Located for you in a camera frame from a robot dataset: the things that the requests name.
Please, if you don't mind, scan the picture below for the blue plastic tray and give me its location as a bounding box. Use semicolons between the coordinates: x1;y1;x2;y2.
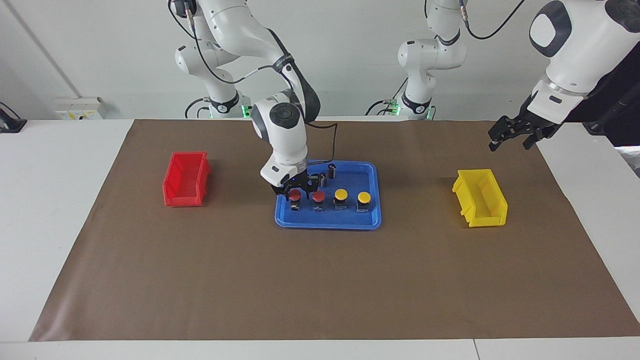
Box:
274;160;383;231

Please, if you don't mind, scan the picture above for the yellow storage bin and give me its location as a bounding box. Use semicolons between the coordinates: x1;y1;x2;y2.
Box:
452;168;509;228

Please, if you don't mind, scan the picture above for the brown table mat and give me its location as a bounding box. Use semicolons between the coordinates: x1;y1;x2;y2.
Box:
29;119;640;342

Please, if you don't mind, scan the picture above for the black background equipment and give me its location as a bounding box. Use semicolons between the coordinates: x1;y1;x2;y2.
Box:
565;45;640;148

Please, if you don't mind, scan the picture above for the grey metallic object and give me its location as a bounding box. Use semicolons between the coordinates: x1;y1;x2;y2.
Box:
616;145;640;179

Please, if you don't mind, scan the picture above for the red storage bin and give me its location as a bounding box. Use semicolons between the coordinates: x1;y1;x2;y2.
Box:
162;151;212;208

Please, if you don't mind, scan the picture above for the small black desktop device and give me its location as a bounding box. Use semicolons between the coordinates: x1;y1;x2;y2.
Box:
0;102;27;134

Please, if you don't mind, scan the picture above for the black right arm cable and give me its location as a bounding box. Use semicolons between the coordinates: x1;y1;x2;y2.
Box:
167;0;339;168

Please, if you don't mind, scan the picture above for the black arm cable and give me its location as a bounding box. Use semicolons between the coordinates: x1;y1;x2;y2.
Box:
459;0;527;41
167;0;339;168

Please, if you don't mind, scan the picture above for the black left base cable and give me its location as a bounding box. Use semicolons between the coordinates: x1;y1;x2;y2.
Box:
365;79;408;117

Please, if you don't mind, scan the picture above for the black base cable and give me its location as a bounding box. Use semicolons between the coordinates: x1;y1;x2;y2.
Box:
365;79;408;117
184;97;211;120

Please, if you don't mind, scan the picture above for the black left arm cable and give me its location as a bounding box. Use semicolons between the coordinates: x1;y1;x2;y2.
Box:
459;0;527;41

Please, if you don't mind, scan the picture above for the black right base cable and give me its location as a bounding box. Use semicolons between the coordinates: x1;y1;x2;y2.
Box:
184;97;211;120

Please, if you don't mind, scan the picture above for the white wall outlet box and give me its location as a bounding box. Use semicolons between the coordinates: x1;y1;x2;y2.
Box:
54;96;108;121

